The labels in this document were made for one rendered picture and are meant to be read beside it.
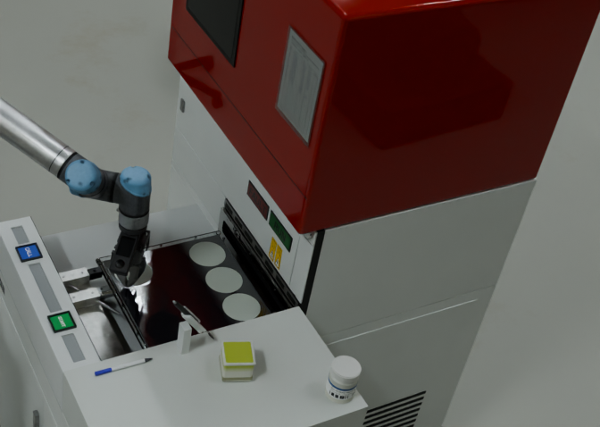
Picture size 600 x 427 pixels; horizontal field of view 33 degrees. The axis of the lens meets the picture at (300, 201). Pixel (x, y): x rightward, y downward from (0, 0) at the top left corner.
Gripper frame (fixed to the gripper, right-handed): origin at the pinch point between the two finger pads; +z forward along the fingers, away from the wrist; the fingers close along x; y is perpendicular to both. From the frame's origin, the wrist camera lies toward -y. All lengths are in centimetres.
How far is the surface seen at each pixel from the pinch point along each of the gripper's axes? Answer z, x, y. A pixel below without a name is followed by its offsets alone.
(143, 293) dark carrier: 1.9, -4.5, 0.1
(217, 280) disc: 1.8, -22.1, 10.6
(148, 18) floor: 92, 65, 291
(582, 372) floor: 92, -159, 98
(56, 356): -4.2, 7.9, -32.1
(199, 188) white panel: 3, -9, 50
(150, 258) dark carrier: 1.8, -2.9, 13.4
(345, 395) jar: -8, -60, -28
